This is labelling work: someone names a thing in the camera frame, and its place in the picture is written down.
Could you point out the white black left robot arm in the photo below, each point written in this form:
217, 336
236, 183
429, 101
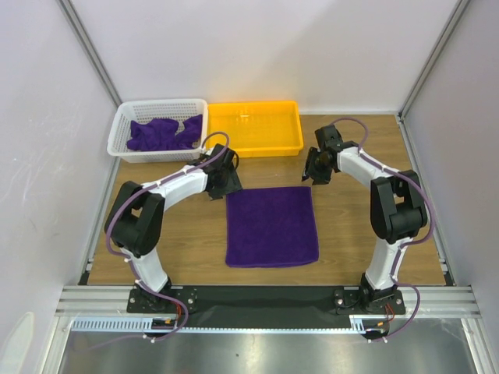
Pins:
133, 227

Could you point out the purple towel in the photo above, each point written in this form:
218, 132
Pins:
271, 228
163, 134

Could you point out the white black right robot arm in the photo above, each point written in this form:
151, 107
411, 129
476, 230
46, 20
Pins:
397, 209

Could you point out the purple towel in basket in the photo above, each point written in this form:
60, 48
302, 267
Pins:
163, 134

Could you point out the aluminium frame rail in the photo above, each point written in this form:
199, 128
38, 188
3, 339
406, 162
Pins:
436, 302

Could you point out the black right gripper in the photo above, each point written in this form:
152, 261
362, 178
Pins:
317, 171

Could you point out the yellow plastic tray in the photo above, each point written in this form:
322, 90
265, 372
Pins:
258, 128

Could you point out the white slotted cable duct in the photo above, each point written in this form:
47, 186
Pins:
157, 325

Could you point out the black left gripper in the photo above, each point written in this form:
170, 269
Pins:
232, 184

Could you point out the white perforated plastic basket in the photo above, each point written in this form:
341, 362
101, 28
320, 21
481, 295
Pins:
143, 112

